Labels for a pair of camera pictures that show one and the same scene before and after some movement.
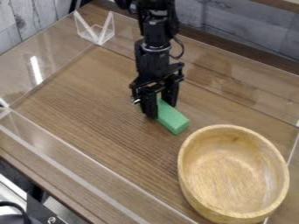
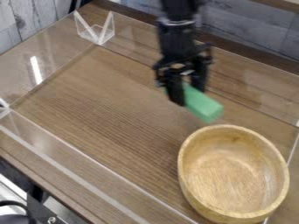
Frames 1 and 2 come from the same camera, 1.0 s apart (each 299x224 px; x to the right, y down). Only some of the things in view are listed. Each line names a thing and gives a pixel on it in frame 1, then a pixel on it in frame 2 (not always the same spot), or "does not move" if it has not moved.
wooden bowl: [233, 173] does not move
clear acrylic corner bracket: [95, 32] does not move
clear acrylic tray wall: [72, 131] does not move
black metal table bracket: [48, 212] does not move
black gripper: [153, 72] → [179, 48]
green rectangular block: [169, 117] → [205, 107]
